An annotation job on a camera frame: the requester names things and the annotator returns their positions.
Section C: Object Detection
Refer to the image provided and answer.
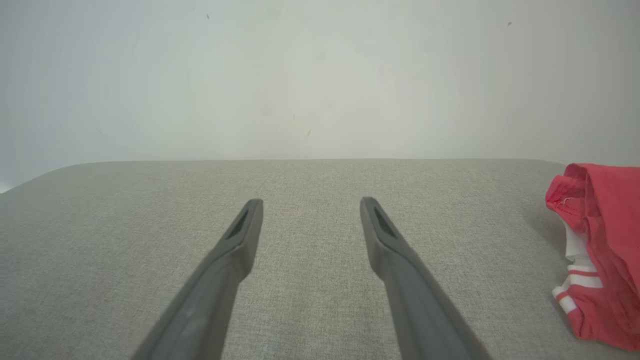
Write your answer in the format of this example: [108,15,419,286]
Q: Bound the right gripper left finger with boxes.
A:
[130,198,264,360]

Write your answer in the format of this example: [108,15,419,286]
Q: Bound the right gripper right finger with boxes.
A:
[359,196,494,360]

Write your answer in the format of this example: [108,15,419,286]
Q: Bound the red shorts with white stripe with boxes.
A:
[569,295,640,352]

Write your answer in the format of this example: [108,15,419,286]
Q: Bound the red shirt with white sleeves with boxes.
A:
[545,162,640,321]

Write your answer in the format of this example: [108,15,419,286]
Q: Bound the grey fabric sofa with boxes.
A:
[0,159,640,360]

